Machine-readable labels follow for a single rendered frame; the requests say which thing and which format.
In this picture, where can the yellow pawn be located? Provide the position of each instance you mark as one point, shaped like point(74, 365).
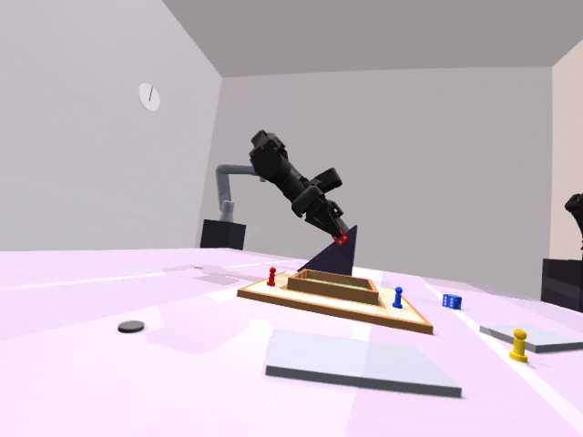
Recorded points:
point(519, 346)

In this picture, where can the red die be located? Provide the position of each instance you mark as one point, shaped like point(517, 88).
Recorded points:
point(342, 239)

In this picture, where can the blue game pawn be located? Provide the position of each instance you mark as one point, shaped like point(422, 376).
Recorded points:
point(397, 301)

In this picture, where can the orange board border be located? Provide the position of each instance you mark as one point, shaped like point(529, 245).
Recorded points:
point(391, 322)

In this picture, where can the blue die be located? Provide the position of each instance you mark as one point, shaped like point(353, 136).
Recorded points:
point(452, 301)

